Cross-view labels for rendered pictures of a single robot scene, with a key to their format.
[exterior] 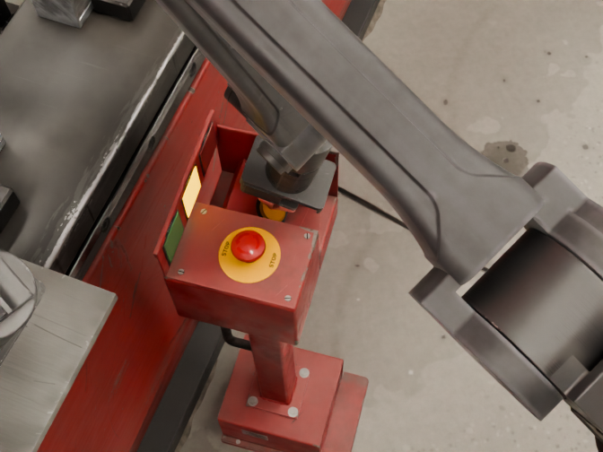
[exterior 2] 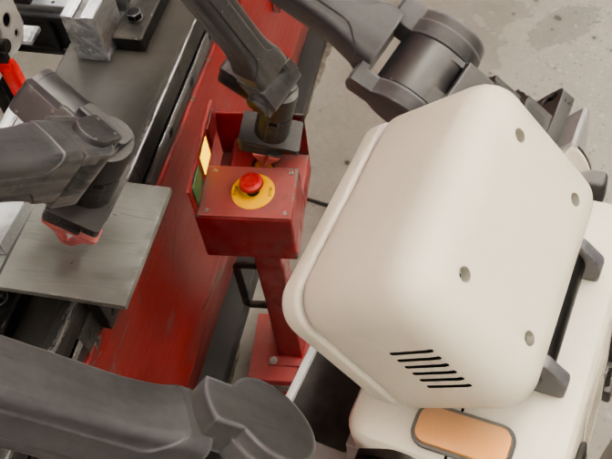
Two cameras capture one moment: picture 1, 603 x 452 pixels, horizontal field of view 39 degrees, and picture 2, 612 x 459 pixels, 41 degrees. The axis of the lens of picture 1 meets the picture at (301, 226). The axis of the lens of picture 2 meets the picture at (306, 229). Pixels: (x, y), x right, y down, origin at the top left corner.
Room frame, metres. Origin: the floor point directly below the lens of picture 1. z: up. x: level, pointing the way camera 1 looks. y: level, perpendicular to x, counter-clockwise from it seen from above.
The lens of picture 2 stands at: (-0.38, 0.04, 1.82)
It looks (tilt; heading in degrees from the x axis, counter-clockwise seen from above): 55 degrees down; 356
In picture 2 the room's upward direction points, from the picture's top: 9 degrees counter-clockwise
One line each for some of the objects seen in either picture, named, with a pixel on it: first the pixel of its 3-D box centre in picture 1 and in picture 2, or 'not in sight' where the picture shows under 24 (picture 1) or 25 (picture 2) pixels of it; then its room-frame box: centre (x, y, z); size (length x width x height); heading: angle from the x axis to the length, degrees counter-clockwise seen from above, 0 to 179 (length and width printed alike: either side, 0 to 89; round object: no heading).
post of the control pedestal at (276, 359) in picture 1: (271, 335); (279, 288); (0.49, 0.06, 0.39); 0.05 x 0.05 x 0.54; 72
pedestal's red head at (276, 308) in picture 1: (255, 230); (253, 179); (0.49, 0.06, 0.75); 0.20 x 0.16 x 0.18; 162
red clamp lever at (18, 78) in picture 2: not in sight; (5, 68); (0.45, 0.33, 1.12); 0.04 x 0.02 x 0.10; 66
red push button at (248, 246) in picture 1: (249, 250); (251, 187); (0.44, 0.06, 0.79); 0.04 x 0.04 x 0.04
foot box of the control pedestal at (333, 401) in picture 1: (295, 401); (307, 359); (0.48, 0.03, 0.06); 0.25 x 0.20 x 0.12; 72
